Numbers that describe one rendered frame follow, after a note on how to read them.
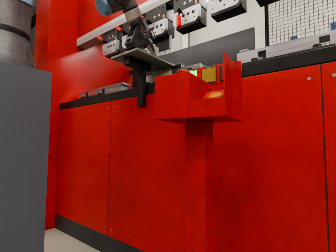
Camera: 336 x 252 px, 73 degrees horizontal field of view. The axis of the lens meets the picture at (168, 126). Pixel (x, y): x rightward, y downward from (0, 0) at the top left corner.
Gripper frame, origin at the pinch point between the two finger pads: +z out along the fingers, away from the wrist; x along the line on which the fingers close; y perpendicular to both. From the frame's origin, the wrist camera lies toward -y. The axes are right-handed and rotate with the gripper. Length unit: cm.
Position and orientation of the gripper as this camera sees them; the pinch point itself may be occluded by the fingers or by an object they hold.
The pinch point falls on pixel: (150, 61)
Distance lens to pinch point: 118.8
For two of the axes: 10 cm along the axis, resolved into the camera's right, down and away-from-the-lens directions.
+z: 3.7, 8.0, 4.7
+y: 4.5, -6.0, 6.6
